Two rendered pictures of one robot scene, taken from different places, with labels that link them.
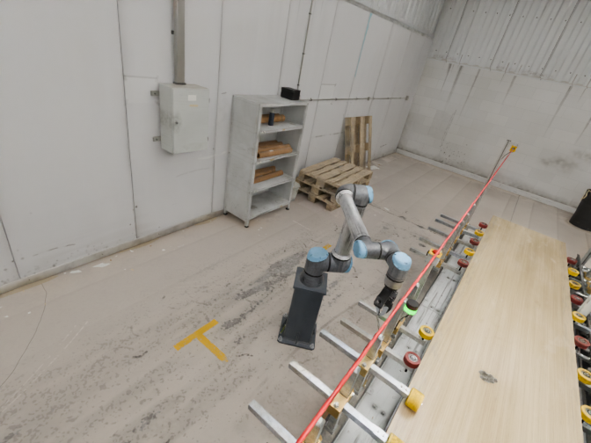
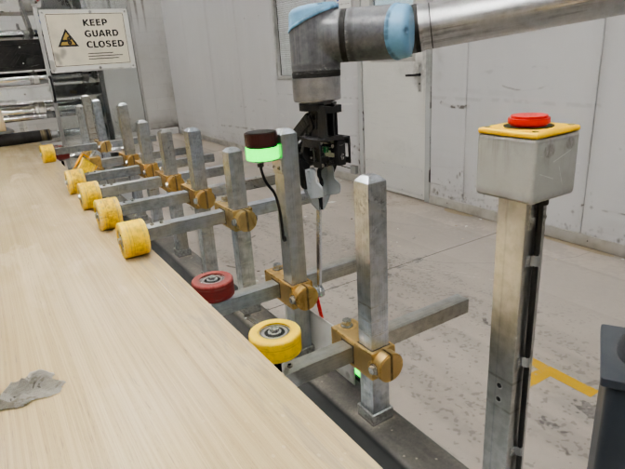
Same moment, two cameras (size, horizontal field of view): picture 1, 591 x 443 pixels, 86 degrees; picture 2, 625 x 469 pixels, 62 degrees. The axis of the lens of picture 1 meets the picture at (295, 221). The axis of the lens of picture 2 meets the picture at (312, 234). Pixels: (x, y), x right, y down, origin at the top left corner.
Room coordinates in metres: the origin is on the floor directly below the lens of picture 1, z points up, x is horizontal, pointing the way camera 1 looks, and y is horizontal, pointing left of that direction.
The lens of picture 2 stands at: (1.72, -1.45, 1.31)
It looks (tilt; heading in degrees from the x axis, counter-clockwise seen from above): 19 degrees down; 117
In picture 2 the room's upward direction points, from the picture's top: 4 degrees counter-clockwise
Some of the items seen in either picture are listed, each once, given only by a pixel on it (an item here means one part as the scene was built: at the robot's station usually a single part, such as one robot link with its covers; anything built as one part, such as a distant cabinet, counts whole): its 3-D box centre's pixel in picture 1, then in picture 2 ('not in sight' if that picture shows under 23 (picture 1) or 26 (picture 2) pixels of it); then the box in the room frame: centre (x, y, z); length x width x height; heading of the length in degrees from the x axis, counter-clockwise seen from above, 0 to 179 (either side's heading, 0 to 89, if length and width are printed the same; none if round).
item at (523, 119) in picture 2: not in sight; (528, 123); (1.68, -0.88, 1.22); 0.04 x 0.04 x 0.02
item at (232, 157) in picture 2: (365, 368); (242, 246); (1.04, -0.47, 0.87); 0.04 x 0.04 x 0.48; 58
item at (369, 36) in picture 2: (389, 252); (378, 33); (1.40, -0.50, 1.33); 0.12 x 0.12 x 0.09; 12
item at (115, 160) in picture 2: not in sight; (147, 155); (0.20, 0.14, 0.95); 0.37 x 0.03 x 0.03; 58
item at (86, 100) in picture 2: not in sight; (94, 142); (-0.44, 0.45, 0.93); 0.04 x 0.04 x 0.48; 58
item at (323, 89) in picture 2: (393, 280); (318, 90); (1.29, -0.54, 1.24); 0.10 x 0.09 x 0.05; 58
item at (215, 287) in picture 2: (409, 364); (215, 302); (1.13, -0.72, 0.85); 0.08 x 0.08 x 0.11
